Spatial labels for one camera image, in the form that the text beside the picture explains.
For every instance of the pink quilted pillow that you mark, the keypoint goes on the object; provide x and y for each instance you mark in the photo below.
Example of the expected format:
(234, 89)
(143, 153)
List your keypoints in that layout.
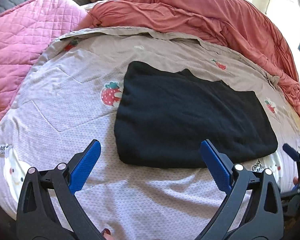
(26, 30)

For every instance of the black sweater orange cuffs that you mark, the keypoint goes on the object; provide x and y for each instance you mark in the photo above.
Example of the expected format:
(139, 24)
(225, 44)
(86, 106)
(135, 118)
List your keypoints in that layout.
(163, 118)

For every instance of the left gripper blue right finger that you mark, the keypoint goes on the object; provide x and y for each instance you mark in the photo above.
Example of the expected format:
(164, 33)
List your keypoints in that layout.
(252, 206)

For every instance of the coral red duvet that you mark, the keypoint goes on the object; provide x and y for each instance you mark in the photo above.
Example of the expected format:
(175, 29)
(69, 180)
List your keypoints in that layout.
(236, 24)

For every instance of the mauve strawberry print blanket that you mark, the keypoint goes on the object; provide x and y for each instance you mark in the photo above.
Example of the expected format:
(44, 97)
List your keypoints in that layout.
(71, 96)

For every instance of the left hand red nails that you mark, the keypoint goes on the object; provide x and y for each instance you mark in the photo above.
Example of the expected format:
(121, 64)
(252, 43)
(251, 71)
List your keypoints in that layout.
(106, 233)

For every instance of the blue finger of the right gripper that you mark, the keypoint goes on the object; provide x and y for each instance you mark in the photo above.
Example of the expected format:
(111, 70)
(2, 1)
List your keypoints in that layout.
(294, 154)
(291, 194)

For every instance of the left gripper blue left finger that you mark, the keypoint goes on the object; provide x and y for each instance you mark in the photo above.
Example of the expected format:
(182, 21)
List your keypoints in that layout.
(36, 216)

